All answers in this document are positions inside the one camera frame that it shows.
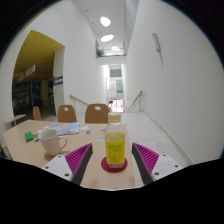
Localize colourful printed paper sheet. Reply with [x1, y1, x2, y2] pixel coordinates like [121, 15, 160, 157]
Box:
[47, 122, 81, 136]

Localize green potted plant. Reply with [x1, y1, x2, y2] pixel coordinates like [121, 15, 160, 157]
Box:
[95, 46, 106, 58]

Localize wooden chair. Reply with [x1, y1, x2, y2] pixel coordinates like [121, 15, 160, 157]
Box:
[32, 106, 43, 121]
[84, 103, 111, 125]
[57, 104, 78, 124]

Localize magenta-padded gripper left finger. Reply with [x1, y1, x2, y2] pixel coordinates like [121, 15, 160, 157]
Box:
[41, 142, 94, 186]

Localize round ceiling lights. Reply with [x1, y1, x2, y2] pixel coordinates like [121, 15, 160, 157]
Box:
[99, 16, 122, 52]

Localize flat round red coaster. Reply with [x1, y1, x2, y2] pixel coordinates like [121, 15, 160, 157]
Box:
[100, 156, 129, 174]

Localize hanging white sign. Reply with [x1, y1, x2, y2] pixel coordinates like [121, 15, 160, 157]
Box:
[17, 64, 37, 83]

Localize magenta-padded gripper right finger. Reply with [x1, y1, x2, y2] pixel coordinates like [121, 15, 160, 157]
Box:
[131, 142, 184, 186]

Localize wooden stair handrail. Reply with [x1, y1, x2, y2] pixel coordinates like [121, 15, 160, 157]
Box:
[69, 94, 90, 107]
[125, 90, 144, 113]

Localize yellow-labelled clear drink bottle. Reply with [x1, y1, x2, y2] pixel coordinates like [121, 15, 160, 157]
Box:
[103, 112, 127, 169]

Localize white ceramic mug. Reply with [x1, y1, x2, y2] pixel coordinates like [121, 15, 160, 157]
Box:
[37, 129, 68, 157]

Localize small green box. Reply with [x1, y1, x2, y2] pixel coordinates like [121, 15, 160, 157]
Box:
[24, 131, 35, 143]

